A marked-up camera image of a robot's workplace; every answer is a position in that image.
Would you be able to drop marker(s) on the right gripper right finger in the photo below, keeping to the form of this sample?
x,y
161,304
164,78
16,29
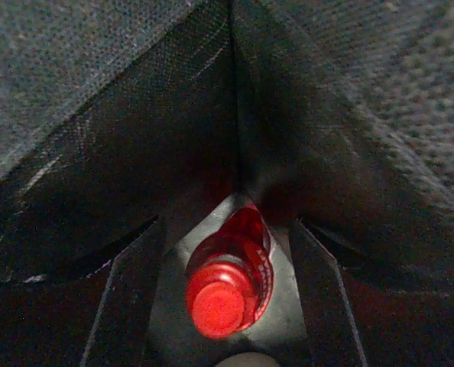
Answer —
x,y
330,324

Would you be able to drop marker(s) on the red bottle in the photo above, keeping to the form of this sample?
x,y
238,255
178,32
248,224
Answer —
x,y
230,278

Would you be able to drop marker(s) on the beige pump bottle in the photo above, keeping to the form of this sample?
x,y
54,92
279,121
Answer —
x,y
249,359

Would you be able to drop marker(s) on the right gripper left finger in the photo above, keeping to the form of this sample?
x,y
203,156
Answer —
x,y
119,330

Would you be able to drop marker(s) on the black canvas bag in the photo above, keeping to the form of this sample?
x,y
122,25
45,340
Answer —
x,y
337,113

